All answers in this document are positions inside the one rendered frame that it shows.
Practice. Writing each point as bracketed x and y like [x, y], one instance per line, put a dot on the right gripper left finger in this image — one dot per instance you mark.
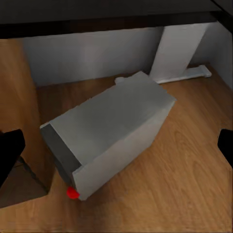
[11, 146]

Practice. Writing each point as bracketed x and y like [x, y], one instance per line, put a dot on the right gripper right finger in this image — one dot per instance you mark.
[225, 144]

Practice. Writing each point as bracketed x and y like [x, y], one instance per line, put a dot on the desk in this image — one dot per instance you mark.
[185, 23]

